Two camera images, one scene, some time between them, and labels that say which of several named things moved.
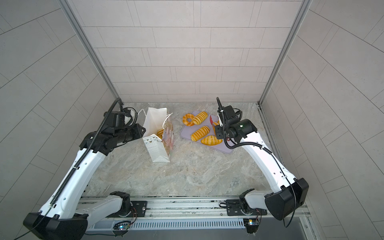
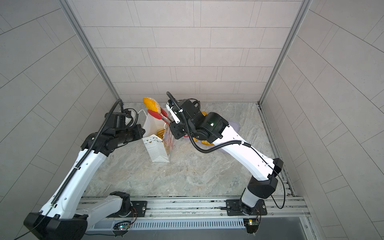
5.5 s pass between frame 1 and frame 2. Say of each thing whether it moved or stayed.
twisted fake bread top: stayed
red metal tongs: moved
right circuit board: stayed
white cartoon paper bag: stayed
